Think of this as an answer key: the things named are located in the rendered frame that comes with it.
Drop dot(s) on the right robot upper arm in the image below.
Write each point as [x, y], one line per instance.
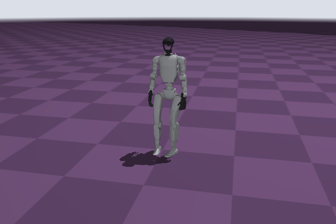
[155, 66]

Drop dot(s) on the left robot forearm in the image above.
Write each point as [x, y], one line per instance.
[184, 87]

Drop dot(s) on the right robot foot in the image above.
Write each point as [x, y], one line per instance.
[156, 151]

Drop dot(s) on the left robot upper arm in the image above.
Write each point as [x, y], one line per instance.
[182, 62]

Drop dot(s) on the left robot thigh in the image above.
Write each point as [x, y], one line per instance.
[174, 110]

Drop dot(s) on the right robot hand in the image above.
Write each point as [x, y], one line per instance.
[150, 97]

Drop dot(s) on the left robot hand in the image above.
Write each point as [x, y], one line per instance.
[182, 102]

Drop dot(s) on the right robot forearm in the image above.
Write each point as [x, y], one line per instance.
[152, 85]

